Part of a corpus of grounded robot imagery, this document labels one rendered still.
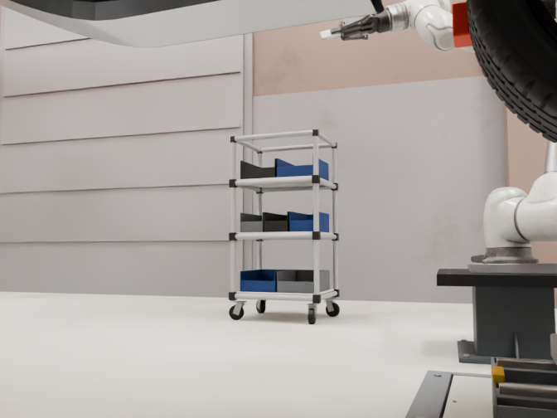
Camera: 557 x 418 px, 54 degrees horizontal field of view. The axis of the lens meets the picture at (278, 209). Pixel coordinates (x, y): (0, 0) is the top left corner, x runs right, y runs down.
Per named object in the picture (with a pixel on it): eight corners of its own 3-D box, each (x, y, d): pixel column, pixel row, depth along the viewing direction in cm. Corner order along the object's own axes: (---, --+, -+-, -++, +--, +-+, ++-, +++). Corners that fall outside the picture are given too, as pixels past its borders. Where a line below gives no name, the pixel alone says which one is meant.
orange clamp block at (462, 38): (500, 29, 107) (452, 36, 110) (499, 43, 114) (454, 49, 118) (499, -5, 108) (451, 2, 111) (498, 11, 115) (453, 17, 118)
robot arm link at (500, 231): (506, 249, 208) (503, 191, 211) (548, 246, 192) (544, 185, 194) (475, 249, 201) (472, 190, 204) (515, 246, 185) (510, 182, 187)
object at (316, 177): (225, 320, 290) (225, 135, 297) (255, 312, 329) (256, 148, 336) (321, 325, 271) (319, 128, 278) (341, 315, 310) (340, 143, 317)
